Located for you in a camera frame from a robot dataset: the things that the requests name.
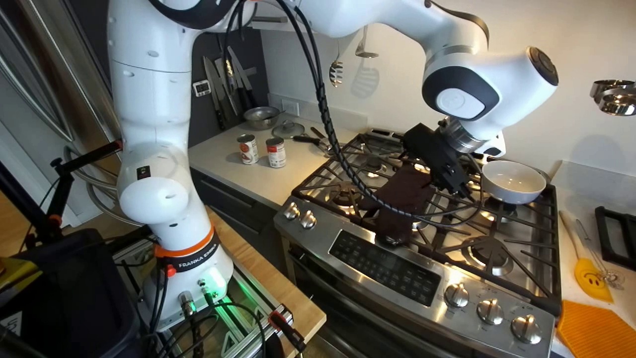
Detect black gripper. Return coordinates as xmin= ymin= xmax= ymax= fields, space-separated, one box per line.
xmin=401 ymin=122 xmax=477 ymax=198

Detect dark kitchen mitt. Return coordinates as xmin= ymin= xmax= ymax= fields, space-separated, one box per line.
xmin=375 ymin=164 xmax=435 ymax=249

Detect steel kitchen knife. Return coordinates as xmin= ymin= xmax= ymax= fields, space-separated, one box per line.
xmin=226 ymin=44 xmax=258 ymax=112
xmin=214 ymin=56 xmax=242 ymax=120
xmin=198 ymin=56 xmax=226 ymax=132

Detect white bowl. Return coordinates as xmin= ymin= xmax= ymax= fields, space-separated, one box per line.
xmin=479 ymin=158 xmax=564 ymax=208

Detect stainless steel gas stove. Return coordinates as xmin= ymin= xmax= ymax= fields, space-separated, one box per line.
xmin=272 ymin=128 xmax=564 ymax=358

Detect steel pasta fork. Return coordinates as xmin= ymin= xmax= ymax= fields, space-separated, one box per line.
xmin=328 ymin=46 xmax=345 ymax=90

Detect glass pot lid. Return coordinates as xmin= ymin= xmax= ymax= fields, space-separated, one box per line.
xmin=270 ymin=118 xmax=306 ymax=140

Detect metal bowl on shelf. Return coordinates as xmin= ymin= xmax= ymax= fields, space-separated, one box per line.
xmin=588 ymin=78 xmax=636 ymax=120

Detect yellow spatula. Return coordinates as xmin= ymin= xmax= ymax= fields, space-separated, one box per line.
xmin=558 ymin=212 xmax=614 ymax=307

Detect pumpkin can orange print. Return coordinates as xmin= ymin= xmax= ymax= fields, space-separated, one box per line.
xmin=236 ymin=134 xmax=260 ymax=168

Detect dark knife board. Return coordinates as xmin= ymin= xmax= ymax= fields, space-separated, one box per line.
xmin=186 ymin=29 xmax=270 ymax=148

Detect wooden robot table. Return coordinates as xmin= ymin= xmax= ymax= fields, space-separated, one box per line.
xmin=65 ymin=208 xmax=328 ymax=358

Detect dark base cabinet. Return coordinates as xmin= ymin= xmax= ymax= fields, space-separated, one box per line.
xmin=188 ymin=168 xmax=288 ymax=267

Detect orange silicone mat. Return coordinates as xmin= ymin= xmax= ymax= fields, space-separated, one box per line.
xmin=554 ymin=299 xmax=636 ymax=358

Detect black tripod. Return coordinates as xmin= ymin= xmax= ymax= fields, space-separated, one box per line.
xmin=0 ymin=138 xmax=125 ymax=243

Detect black bag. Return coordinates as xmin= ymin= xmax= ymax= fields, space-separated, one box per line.
xmin=0 ymin=227 xmax=145 ymax=358

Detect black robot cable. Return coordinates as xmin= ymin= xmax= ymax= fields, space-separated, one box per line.
xmin=274 ymin=0 xmax=479 ymax=225

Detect black handled knife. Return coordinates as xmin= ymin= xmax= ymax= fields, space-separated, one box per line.
xmin=290 ymin=132 xmax=326 ymax=152

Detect black base cables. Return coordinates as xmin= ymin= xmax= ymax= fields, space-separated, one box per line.
xmin=131 ymin=257 xmax=308 ymax=358

